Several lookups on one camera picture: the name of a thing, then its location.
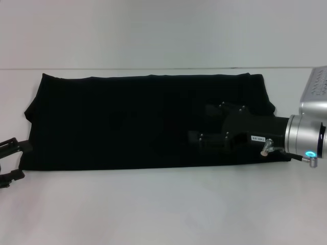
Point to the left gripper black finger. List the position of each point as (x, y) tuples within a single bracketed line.
[(10, 145), (12, 177)]

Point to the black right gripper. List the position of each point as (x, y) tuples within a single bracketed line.
[(255, 127)]

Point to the black t-shirt with FREE print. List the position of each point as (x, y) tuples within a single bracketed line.
[(127, 122)]

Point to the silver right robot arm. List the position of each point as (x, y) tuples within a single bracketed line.
[(306, 122)]

